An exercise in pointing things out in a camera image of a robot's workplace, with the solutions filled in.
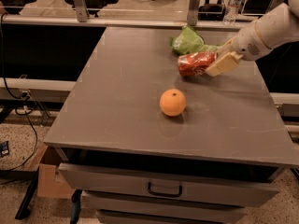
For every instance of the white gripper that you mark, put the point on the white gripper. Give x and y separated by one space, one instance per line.
249 43

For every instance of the red coke can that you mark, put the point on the red coke can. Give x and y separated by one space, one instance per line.
195 64

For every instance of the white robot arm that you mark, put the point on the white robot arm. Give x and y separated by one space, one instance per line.
279 26

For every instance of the green chip bag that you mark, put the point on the green chip bag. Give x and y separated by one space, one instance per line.
189 41

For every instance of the black bag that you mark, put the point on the black bag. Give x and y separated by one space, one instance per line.
211 12

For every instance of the clear water bottle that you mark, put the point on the clear water bottle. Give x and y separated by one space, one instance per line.
231 12

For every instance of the orange fruit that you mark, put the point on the orange fruit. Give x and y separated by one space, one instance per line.
173 102

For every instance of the middle grey drawer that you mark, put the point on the middle grey drawer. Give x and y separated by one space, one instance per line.
156 207

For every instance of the bottom grey drawer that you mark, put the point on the bottom grey drawer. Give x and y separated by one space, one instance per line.
111 217

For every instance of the cardboard box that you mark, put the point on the cardboard box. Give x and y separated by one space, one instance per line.
50 183

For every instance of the top grey drawer with handle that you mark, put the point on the top grey drawer with handle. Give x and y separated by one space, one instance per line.
159 185

